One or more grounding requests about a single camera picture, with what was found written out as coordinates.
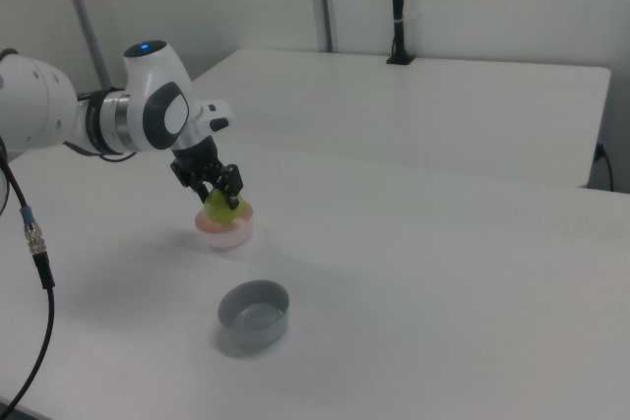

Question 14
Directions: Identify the slim grey metal frame post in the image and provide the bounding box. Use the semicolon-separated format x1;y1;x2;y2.
53;0;114;90

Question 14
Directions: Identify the grey bowl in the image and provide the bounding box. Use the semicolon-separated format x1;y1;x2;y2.
217;279;291;349

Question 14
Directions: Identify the green pear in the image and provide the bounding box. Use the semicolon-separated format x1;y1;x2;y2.
202;187;246;225

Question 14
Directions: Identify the black pole with base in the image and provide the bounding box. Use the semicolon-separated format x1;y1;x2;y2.
385;0;416;66

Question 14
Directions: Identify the black wall cable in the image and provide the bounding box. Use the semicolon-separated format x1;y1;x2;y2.
593;143;616;192

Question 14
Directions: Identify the white table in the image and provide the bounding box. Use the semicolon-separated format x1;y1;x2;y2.
188;47;613;190

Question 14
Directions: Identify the black cable with metal connector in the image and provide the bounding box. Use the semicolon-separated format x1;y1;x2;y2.
0;136;58;420

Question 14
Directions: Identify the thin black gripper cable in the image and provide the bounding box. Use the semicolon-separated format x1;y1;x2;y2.
62;140;138;164

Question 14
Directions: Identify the pink bowl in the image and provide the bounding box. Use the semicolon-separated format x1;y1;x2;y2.
193;200;256;251

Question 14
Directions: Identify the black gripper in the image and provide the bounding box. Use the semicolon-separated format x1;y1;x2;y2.
169;137;245;210

